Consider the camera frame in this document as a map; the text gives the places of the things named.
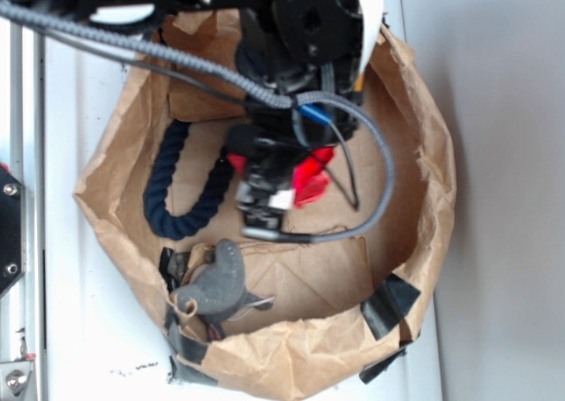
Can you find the black tape strip right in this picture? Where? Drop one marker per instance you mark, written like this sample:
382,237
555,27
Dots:
389,305

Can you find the grey felt plush toy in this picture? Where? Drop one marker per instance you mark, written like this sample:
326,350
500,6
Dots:
218,292

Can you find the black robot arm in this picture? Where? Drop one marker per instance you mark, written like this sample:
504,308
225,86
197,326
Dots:
288,48

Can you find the black tape strip bottom left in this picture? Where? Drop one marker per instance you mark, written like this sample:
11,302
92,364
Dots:
186,353

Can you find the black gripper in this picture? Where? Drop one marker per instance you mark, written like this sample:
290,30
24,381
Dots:
272,146

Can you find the aluminium frame rail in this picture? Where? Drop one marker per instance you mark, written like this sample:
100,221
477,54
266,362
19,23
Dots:
23,346

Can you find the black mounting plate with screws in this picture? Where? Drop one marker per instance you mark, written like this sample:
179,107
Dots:
12,230

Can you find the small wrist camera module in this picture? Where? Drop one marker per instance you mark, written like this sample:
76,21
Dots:
263,211

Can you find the black tape strip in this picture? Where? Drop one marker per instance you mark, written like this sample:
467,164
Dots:
186,353
389,305

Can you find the brown paper bag tray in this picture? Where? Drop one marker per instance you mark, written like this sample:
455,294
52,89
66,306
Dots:
315,335

